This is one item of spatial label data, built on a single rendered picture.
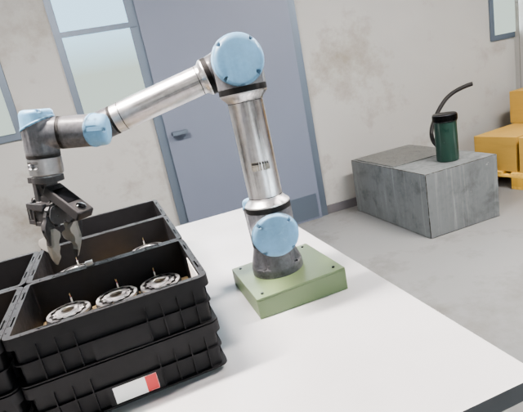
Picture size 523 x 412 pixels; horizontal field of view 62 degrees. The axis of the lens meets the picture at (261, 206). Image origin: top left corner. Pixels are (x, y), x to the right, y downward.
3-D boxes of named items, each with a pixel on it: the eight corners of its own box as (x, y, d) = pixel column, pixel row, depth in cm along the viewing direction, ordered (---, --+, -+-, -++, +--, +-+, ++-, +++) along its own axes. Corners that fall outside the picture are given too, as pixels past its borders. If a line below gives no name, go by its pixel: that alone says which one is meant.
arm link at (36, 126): (49, 108, 97) (8, 111, 96) (59, 158, 99) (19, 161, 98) (60, 107, 104) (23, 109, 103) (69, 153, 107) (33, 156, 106)
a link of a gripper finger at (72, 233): (73, 248, 115) (60, 217, 111) (89, 250, 113) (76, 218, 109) (64, 254, 113) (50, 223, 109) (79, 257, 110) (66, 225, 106)
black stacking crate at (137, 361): (202, 312, 125) (192, 274, 122) (230, 368, 98) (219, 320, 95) (54, 364, 114) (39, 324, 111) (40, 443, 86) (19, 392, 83)
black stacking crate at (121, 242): (175, 248, 150) (167, 217, 147) (192, 277, 123) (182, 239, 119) (52, 284, 138) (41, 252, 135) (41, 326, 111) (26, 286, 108)
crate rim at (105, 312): (185, 245, 120) (182, 237, 119) (210, 284, 92) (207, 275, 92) (28, 293, 108) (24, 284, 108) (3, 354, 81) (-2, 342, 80)
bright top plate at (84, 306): (93, 297, 110) (92, 296, 110) (88, 316, 101) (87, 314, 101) (51, 310, 108) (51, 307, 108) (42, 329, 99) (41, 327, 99)
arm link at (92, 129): (112, 111, 109) (66, 114, 108) (102, 112, 98) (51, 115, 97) (117, 142, 111) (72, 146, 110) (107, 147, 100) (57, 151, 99)
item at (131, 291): (138, 284, 114) (137, 281, 114) (137, 299, 104) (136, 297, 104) (98, 294, 112) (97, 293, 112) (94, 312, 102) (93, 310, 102)
